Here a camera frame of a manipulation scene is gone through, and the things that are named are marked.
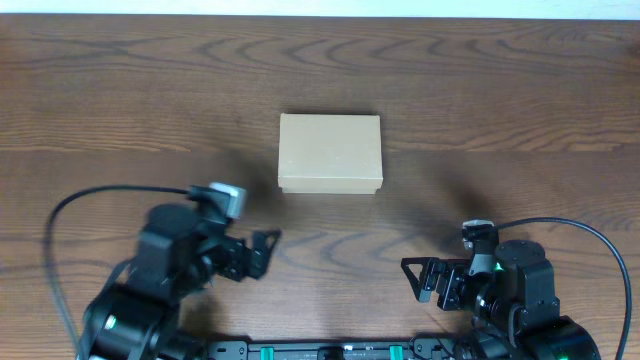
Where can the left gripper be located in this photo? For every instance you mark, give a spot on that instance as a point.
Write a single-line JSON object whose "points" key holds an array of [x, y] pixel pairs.
{"points": [[255, 260]]}

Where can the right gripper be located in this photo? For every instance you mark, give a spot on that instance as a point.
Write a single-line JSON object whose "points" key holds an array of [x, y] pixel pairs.
{"points": [[454, 270]]}

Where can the cardboard box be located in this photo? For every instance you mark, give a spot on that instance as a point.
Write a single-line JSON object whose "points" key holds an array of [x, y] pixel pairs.
{"points": [[330, 154]]}

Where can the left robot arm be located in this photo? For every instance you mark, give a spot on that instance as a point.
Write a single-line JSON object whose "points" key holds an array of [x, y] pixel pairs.
{"points": [[180, 250]]}

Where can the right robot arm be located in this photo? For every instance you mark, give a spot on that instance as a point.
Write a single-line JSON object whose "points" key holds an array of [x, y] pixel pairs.
{"points": [[510, 290]]}

